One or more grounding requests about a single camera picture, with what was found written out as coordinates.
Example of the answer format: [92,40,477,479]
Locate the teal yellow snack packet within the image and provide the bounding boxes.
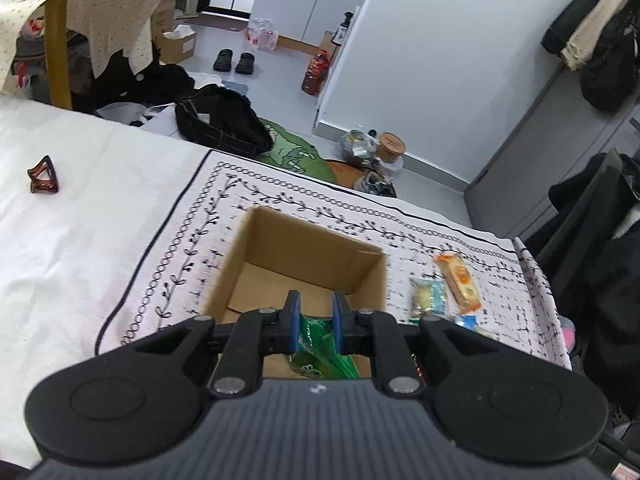
[409,278,447,320]

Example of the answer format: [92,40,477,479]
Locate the orange rice cracker packet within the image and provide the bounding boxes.
[434,252,482,314]

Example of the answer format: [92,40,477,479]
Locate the blue green snack packet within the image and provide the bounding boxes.
[454,314,477,332]

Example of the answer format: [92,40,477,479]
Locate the brown cardboard box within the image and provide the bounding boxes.
[205,207,396,399]

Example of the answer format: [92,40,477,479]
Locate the patterned white bed cloth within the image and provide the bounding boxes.
[94,151,570,366]

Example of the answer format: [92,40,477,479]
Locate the green frog floor mat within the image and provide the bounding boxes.
[256,118,337,183]

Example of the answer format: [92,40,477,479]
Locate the clear plastic bag of items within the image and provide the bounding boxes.
[338,129,378,168]

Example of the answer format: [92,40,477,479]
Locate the brown lidded paper tub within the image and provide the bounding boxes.
[378,132,406,164]

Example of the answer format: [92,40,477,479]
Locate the black bag on floor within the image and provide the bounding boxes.
[175,84,274,157]

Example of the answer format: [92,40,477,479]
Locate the red oil bottle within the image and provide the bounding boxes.
[302,49,330,96]

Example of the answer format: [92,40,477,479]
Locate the white bed sheet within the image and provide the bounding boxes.
[1,96,204,468]

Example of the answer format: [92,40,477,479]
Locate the right black slipper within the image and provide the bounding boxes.
[235,52,255,76]

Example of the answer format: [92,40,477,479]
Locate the black slipper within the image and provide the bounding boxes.
[235,52,255,76]
[213,49,233,73]

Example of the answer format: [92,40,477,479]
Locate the left black slipper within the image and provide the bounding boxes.
[213,49,233,73]

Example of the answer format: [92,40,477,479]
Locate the pack of water bottles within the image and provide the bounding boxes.
[245,18,279,51]

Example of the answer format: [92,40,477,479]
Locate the brown hair claw clip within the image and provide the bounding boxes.
[26,155,60,194]

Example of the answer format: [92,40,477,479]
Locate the open cardboard box on floor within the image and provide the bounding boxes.
[154,24,196,64]

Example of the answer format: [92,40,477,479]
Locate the white kitchen cabinet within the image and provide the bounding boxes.
[249,0,374,47]

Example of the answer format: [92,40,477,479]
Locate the dotted cream tablecloth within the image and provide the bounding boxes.
[1,0,160,94]

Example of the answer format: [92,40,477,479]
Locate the hanging dark clothes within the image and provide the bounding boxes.
[541,0,639,114]

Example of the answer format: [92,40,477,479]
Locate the yellow leg round table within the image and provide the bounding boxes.
[0,0,141,111]

